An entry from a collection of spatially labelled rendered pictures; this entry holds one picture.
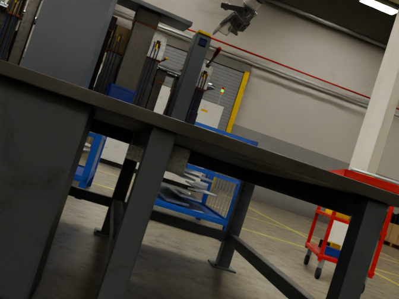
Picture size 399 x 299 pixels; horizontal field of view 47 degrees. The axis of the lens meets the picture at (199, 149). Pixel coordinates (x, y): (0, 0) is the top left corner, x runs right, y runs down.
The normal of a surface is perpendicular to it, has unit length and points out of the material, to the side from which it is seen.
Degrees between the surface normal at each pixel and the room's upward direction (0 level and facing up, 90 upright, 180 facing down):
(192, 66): 90
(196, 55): 90
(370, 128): 90
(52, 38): 90
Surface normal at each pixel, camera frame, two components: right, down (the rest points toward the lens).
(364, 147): 0.18, 0.03
